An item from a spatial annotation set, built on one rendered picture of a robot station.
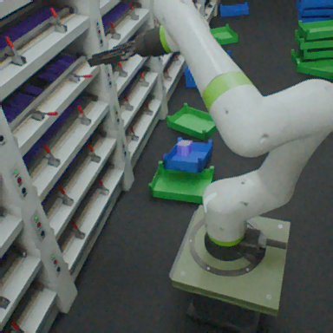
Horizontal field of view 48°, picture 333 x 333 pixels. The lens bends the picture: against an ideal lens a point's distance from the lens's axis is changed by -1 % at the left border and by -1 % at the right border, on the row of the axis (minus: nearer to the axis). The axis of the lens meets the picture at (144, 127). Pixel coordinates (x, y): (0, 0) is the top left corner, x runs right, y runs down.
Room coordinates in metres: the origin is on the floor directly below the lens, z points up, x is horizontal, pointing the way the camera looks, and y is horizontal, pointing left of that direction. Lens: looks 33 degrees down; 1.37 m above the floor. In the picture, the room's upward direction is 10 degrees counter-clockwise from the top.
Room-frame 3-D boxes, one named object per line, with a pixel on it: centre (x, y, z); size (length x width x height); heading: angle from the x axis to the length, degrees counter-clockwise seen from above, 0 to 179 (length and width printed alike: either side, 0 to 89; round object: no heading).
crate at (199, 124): (2.00, -0.32, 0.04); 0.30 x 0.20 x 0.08; 42
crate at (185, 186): (1.45, -0.14, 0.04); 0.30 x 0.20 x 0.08; 66
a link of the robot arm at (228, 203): (0.81, -0.22, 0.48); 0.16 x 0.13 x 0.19; 103
